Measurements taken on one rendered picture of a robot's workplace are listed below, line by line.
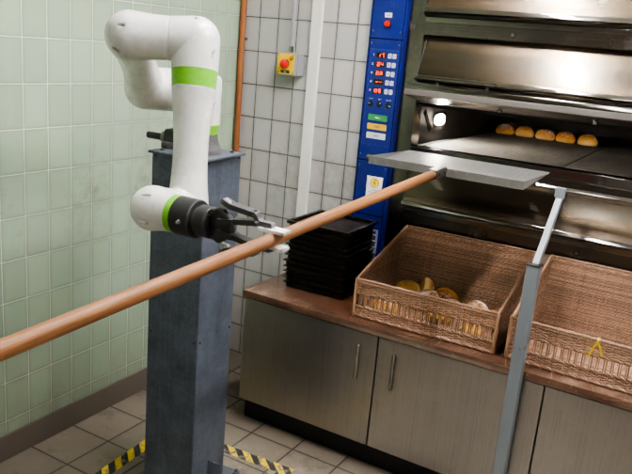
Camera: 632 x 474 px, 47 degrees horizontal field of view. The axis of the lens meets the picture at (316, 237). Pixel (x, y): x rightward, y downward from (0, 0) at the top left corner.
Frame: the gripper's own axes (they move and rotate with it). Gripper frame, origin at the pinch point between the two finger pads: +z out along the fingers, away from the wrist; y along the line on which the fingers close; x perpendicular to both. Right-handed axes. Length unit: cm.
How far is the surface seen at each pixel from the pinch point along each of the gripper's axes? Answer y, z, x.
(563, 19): -51, 21, -151
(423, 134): 0, -33, -167
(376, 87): -18, -50, -152
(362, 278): 46, -25, -102
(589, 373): 58, 58, -102
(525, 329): 44, 38, -92
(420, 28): -43, -35, -156
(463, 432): 90, 22, -95
